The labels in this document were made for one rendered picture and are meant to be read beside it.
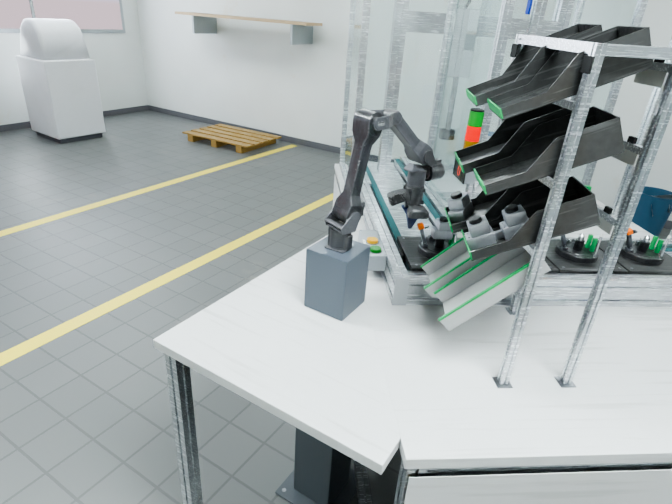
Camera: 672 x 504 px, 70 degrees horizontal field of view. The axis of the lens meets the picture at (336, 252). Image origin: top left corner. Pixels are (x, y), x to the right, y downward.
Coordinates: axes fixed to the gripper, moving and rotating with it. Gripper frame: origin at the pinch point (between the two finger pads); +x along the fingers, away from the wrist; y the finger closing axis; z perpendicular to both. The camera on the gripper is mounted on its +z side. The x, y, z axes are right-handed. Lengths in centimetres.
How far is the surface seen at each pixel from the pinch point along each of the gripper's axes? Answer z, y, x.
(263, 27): 78, -556, -35
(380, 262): 8.8, 1.9, 15.4
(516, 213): -12, 45, -21
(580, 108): -15, 53, -46
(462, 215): -5.6, 29.2, -13.4
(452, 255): -8.0, 21.4, 2.4
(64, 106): 314, -477, 62
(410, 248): -1.9, -1.9, 11.9
